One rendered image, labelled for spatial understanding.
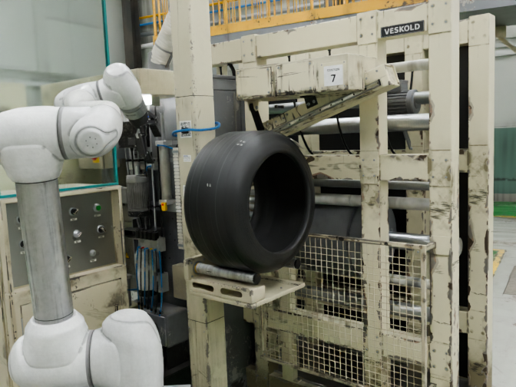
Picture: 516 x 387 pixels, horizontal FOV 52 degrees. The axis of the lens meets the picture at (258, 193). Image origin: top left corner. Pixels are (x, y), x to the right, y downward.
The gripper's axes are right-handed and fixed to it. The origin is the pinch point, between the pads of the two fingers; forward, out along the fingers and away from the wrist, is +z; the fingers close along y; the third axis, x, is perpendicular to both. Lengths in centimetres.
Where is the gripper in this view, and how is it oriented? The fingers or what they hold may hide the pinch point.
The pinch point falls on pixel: (153, 147)
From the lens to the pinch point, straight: 215.6
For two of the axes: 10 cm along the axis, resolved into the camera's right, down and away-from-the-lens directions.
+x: 9.8, -0.1, -1.9
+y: -1.0, 8.2, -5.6
